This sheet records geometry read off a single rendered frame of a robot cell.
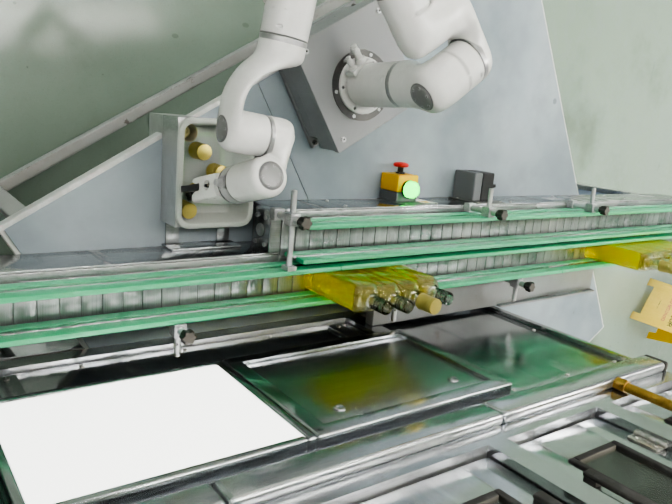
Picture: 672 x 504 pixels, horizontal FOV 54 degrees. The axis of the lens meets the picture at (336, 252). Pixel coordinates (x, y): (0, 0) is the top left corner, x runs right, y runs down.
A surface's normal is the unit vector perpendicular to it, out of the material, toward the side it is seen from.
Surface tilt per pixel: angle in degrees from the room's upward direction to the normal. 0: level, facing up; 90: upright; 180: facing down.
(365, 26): 5
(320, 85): 5
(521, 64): 0
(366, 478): 90
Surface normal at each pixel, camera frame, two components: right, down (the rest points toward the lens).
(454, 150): 0.58, 0.23
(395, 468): 0.08, -0.97
